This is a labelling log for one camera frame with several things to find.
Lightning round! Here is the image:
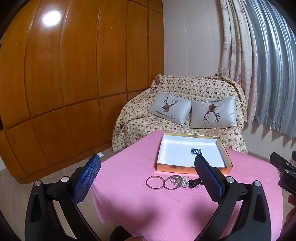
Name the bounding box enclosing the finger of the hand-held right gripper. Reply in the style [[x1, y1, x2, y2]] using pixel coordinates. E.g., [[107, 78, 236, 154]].
[[269, 152, 293, 172]]

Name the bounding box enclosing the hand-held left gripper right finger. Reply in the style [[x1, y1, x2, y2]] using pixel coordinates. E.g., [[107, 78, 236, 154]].
[[194, 155, 272, 241]]

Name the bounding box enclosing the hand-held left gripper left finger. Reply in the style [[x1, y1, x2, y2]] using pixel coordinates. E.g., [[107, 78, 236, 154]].
[[24, 154, 102, 241]]

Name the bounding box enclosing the black beaded bracelet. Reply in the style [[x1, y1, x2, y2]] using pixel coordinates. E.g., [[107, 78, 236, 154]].
[[187, 177, 204, 189]]

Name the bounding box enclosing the pearl bracelet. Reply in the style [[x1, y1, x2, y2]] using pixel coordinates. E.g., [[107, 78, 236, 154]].
[[173, 176, 191, 188]]

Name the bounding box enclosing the gold box with white inside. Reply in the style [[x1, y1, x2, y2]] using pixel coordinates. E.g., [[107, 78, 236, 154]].
[[156, 132, 233, 175]]

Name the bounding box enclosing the silver bangle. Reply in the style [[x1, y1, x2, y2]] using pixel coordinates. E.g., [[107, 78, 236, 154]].
[[163, 175, 183, 191]]

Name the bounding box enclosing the plain metal bangle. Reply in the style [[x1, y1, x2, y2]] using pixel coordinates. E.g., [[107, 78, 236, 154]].
[[146, 175, 165, 191]]

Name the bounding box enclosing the person's right hand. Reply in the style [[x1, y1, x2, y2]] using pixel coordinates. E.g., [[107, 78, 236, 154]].
[[283, 194, 296, 241]]

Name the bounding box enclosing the pink tablecloth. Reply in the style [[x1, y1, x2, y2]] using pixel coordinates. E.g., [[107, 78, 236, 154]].
[[89, 130, 284, 241]]

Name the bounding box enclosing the grey deer print pillow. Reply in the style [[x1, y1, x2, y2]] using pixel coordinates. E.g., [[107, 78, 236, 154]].
[[190, 95, 239, 129], [149, 91, 192, 127]]

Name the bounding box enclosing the sofa with floral cover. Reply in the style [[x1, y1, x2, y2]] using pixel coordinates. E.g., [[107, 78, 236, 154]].
[[112, 74, 249, 155]]

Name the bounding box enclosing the grey shiny curtain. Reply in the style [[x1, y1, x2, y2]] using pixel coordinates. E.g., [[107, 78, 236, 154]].
[[243, 0, 296, 140]]

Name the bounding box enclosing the wooden wardrobe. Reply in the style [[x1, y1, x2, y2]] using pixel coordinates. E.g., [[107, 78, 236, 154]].
[[0, 0, 165, 185]]

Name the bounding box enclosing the floral beige curtain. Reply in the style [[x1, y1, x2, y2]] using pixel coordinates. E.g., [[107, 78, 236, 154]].
[[214, 0, 263, 124]]

